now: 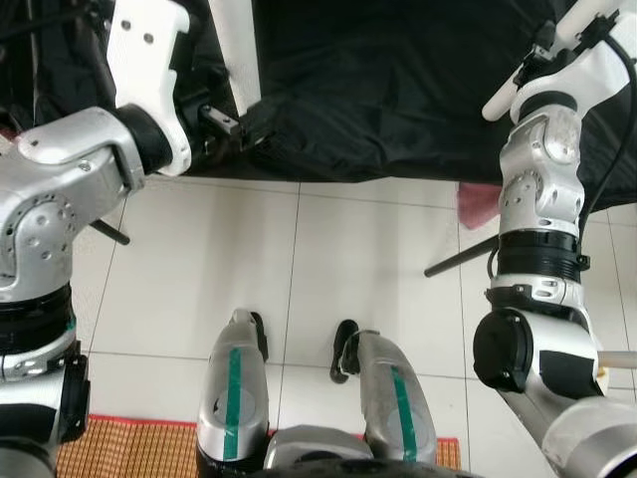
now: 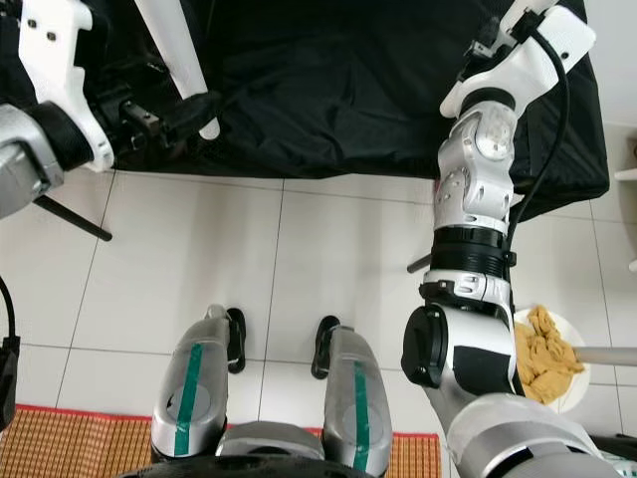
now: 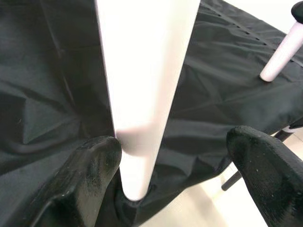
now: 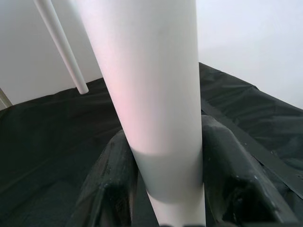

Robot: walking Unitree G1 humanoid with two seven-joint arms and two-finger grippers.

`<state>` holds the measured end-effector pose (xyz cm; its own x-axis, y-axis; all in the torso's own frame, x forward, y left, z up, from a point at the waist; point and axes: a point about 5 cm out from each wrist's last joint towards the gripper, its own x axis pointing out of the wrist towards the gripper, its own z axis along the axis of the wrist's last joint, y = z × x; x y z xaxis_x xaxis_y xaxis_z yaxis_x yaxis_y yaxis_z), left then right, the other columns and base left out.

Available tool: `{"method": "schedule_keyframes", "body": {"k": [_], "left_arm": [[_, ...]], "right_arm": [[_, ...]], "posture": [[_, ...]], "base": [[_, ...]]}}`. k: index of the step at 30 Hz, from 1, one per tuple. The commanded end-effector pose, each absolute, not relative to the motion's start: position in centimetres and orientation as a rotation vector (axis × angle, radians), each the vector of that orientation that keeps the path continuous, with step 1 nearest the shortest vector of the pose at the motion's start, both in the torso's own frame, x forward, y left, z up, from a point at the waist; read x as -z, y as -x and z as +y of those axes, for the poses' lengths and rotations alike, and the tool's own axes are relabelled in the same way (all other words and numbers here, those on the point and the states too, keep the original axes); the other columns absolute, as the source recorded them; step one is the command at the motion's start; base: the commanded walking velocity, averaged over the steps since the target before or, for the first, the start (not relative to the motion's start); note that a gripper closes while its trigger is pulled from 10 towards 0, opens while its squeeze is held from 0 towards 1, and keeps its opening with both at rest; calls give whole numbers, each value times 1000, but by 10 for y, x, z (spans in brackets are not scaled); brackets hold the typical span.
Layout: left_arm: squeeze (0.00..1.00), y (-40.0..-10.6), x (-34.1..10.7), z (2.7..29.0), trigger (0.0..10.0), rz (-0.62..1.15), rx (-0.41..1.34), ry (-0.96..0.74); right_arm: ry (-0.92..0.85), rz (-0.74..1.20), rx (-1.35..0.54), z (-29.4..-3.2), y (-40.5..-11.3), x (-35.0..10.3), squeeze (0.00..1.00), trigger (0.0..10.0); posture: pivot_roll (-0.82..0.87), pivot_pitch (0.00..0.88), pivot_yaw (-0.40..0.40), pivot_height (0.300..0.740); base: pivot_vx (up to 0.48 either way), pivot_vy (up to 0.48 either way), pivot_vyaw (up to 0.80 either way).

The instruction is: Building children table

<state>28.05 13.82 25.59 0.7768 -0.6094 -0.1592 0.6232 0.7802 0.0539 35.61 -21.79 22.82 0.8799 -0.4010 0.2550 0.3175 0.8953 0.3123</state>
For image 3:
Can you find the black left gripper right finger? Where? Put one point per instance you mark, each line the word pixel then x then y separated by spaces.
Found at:
pixel 270 179

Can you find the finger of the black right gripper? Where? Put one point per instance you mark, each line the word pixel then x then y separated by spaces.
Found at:
pixel 297 11

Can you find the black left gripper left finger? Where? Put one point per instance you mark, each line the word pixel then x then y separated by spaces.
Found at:
pixel 78 184

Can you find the white plastic table leg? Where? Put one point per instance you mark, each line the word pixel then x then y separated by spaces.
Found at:
pixel 142 71
pixel 281 52

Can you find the black cloth table cover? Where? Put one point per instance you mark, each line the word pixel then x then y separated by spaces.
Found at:
pixel 47 82

